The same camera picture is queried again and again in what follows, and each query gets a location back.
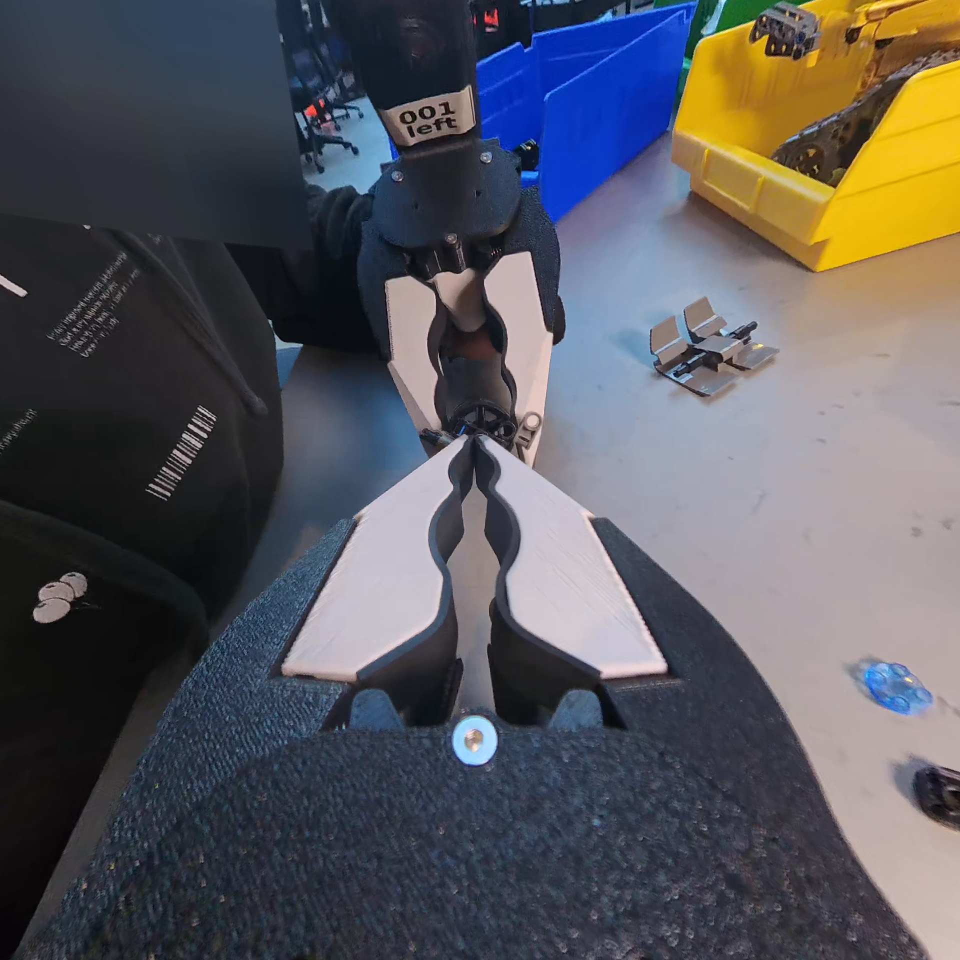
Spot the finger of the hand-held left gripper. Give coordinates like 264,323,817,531
384,273,456,451
483,251,555,468

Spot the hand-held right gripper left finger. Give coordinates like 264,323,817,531
281,435,472,727

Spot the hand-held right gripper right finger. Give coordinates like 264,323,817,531
476,437,669,723

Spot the small black grey brick assembly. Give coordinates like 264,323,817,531
420,411,543,451

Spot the black toy wheel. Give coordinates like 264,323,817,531
446,401,519,440

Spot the person's left forearm black sleeve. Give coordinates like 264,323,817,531
228,183,378,355

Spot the person's left hand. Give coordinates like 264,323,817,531
444,328,501,361

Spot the blue plastic bin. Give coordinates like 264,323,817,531
476,0,699,222

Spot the grey panel brick assembly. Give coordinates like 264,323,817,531
648,296,780,397

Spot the dark metal rod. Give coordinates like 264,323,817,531
671,321,759,376

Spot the person's black printed hoodie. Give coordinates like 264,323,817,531
0,213,286,935

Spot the green plastic bin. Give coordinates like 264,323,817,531
660,0,755,106

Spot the blue translucent round brick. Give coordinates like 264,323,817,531
855,660,935,715

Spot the yellow plastic bin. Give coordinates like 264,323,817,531
671,0,960,273

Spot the yellow toy robot model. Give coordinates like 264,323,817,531
750,0,960,189

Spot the small black round brick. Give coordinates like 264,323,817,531
911,765,960,830

